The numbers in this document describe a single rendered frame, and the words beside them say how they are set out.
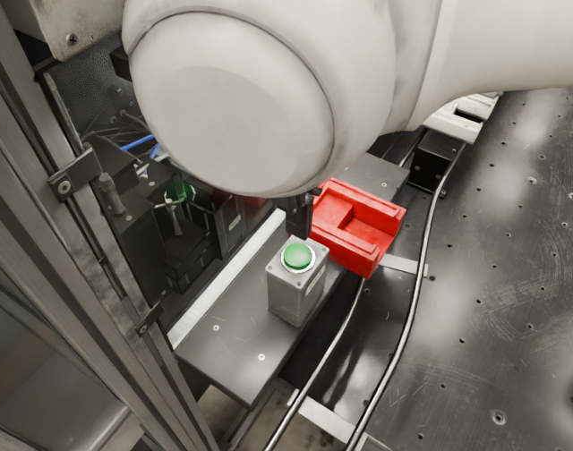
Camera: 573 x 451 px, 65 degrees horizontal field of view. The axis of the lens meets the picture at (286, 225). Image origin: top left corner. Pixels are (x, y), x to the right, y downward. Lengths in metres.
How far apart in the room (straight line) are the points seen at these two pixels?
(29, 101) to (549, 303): 1.02
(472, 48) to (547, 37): 0.03
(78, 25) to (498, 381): 0.89
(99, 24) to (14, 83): 0.07
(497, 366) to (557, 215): 0.46
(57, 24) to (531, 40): 0.27
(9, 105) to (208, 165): 0.21
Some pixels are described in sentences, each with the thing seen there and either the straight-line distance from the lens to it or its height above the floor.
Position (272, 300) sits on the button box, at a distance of 0.67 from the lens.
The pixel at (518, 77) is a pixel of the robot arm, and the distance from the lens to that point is 0.22.
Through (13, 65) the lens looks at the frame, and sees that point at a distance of 0.35.
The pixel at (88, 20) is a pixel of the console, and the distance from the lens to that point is 0.36.
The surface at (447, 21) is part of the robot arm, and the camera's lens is 0.18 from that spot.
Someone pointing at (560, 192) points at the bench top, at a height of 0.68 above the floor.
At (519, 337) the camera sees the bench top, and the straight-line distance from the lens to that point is 1.06.
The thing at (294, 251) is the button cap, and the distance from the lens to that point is 0.62.
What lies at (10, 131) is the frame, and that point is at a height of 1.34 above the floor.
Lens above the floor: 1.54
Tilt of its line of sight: 51 degrees down
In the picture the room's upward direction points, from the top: straight up
